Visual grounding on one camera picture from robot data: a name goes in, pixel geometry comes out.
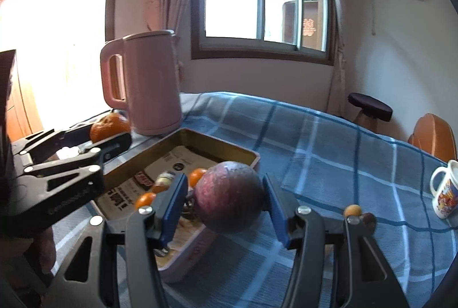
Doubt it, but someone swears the large orange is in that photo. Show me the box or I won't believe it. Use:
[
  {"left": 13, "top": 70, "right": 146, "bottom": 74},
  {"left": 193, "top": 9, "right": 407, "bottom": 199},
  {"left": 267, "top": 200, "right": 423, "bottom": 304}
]
[{"left": 89, "top": 112, "right": 131, "bottom": 143}]

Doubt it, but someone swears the small orange front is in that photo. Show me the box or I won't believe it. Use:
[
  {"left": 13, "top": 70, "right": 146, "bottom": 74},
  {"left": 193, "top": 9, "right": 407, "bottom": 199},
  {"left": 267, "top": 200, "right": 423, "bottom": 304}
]
[{"left": 135, "top": 192, "right": 156, "bottom": 210}]

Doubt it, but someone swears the small orange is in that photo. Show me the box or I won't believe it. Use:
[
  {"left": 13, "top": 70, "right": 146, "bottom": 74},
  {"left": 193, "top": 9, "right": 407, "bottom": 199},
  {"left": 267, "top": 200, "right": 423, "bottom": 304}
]
[
  {"left": 188, "top": 168, "right": 206, "bottom": 188},
  {"left": 135, "top": 192, "right": 156, "bottom": 210}
]

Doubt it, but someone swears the purple round fruit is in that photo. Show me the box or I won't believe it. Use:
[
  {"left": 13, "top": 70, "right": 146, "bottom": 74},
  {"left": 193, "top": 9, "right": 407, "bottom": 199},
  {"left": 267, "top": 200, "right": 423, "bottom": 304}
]
[{"left": 193, "top": 161, "right": 265, "bottom": 235}]

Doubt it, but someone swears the small yellow round fruit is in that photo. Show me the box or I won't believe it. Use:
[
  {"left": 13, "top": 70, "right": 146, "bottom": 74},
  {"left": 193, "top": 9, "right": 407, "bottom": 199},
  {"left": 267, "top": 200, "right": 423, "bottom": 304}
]
[{"left": 343, "top": 204, "right": 362, "bottom": 217}]

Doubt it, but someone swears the dark brown passion fruit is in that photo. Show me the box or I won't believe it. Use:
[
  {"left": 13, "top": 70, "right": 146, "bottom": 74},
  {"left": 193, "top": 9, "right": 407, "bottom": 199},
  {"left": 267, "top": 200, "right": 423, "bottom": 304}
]
[{"left": 361, "top": 213, "right": 377, "bottom": 235}]

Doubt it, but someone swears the cut apple half in tray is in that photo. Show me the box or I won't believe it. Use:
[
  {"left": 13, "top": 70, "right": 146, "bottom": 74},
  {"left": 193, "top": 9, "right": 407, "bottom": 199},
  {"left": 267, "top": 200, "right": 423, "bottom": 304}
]
[{"left": 151, "top": 171, "right": 175, "bottom": 194}]

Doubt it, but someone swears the gold metal tin tray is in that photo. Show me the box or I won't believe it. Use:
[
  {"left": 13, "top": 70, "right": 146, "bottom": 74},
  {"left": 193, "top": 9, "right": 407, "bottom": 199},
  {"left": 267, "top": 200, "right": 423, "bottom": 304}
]
[{"left": 92, "top": 128, "right": 260, "bottom": 283}]

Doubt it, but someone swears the printed paper tray liner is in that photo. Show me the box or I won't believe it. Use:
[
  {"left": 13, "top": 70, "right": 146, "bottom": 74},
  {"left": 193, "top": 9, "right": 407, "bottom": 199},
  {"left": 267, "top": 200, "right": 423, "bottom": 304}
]
[{"left": 96, "top": 145, "right": 216, "bottom": 282}]

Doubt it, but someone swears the pink electric kettle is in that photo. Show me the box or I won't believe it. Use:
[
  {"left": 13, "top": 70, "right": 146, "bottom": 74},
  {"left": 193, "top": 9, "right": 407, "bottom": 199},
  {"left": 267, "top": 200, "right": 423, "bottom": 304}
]
[{"left": 100, "top": 30, "right": 182, "bottom": 136}]

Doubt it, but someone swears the blue plaid tablecloth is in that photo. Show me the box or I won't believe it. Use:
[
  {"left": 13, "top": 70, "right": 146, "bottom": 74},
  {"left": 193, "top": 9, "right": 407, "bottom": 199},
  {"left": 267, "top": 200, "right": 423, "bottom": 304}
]
[{"left": 50, "top": 91, "right": 458, "bottom": 308}]

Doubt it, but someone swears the dark round stool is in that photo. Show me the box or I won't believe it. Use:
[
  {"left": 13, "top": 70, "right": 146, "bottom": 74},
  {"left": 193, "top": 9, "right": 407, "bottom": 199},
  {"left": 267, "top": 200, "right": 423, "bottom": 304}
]
[{"left": 348, "top": 93, "right": 393, "bottom": 133}]

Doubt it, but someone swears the white cartoon mug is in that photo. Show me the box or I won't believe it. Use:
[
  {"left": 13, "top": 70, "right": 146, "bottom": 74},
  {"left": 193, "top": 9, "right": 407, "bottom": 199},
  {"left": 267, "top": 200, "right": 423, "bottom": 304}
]
[{"left": 429, "top": 160, "right": 458, "bottom": 219}]

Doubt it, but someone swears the orange wooden chair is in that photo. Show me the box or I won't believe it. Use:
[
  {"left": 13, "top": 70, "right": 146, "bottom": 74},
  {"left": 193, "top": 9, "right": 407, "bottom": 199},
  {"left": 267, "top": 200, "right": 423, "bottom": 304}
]
[{"left": 408, "top": 113, "right": 457, "bottom": 162}]

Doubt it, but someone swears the pink right curtain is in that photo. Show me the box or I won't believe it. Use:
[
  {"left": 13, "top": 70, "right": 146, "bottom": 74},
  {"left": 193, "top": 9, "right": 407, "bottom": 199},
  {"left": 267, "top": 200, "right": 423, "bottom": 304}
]
[{"left": 326, "top": 0, "right": 347, "bottom": 117}]

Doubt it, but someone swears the window with frame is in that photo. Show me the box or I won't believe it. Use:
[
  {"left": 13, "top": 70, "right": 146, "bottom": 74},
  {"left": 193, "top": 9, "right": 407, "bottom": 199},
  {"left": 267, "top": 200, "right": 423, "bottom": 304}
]
[{"left": 191, "top": 0, "right": 335, "bottom": 65}]

